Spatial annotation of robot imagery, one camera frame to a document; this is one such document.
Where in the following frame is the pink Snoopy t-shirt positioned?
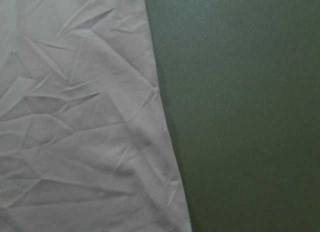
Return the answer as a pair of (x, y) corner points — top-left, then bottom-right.
(0, 0), (192, 232)

